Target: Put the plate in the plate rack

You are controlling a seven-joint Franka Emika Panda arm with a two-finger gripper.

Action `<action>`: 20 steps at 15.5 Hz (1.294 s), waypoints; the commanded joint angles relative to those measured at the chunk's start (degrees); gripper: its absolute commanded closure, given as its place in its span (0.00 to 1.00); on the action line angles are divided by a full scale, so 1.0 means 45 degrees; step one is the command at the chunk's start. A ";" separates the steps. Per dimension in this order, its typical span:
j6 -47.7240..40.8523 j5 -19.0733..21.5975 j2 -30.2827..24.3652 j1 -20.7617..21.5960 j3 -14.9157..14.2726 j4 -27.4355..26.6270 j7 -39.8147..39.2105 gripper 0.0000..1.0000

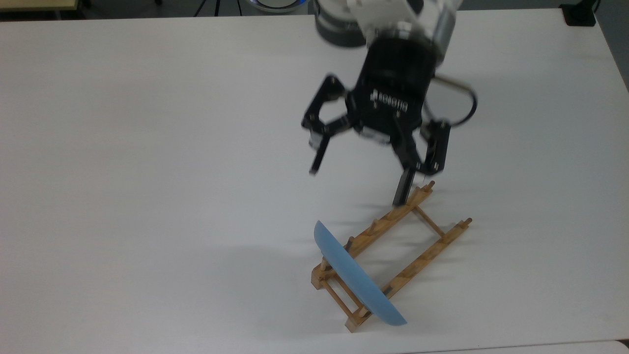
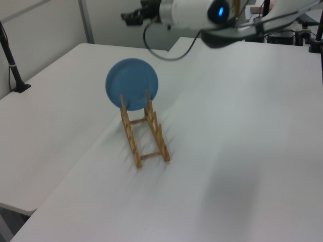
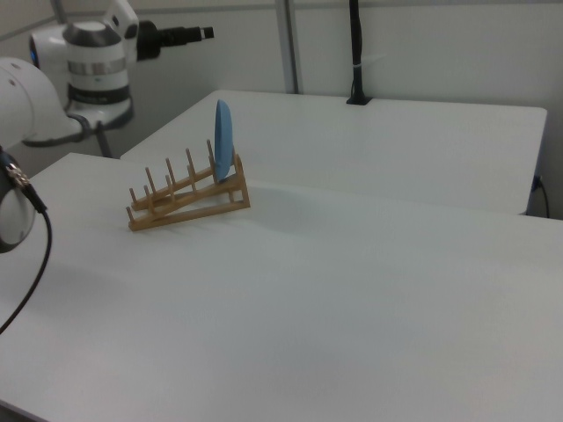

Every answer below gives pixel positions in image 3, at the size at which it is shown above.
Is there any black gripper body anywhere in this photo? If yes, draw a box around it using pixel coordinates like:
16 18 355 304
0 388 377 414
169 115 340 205
135 19 202 62

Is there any blue round plate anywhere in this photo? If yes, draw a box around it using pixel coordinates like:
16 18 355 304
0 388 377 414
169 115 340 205
213 99 236 183

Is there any wooden plate rack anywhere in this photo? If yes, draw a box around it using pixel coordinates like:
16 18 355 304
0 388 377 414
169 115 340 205
125 139 252 233

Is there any black pole with base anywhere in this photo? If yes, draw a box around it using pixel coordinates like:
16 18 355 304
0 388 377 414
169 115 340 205
346 0 374 106

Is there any white rectangular table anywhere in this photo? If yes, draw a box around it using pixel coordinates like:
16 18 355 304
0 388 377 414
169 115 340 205
119 89 549 216

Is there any black cable with metal connector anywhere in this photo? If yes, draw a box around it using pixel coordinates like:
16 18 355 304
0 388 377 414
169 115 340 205
0 148 55 336

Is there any black hanging wall cable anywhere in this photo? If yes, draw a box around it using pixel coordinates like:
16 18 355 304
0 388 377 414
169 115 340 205
533 175 552 219

